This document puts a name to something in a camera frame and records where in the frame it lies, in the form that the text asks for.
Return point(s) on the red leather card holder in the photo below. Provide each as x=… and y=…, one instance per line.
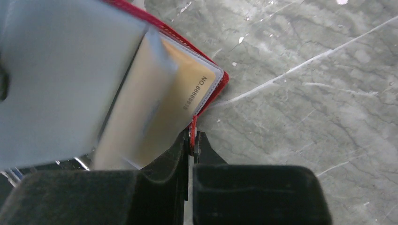
x=62, y=64

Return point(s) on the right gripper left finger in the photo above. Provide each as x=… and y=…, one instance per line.
x=153, y=195

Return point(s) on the gold VIP credit card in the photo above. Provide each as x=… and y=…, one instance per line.
x=194, y=79
x=146, y=84

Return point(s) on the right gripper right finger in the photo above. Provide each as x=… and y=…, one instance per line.
x=226, y=194

